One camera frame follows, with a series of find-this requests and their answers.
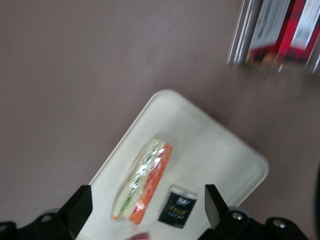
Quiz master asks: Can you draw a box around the plastic sandwich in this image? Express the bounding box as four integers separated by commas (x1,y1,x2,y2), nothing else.
110,137,174,224

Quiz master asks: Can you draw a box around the cream plastic tray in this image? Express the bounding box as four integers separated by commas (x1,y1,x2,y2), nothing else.
76,89,271,240

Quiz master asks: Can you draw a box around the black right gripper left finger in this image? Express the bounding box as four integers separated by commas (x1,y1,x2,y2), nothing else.
0,184,94,240

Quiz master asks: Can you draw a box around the clear acrylic box holder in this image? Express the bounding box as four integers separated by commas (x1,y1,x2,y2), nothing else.
226,0,320,75

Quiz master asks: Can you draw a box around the black snack packet gold print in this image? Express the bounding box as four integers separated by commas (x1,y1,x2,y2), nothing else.
157,185,198,229

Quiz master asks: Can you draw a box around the red white snack box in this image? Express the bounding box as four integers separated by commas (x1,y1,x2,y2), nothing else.
246,0,300,65
284,0,320,68

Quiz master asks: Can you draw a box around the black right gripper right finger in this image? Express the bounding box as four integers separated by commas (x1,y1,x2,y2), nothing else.
199,184,307,240

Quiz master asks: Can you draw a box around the pink snack packet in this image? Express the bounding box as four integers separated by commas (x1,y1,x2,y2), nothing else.
130,231,151,240

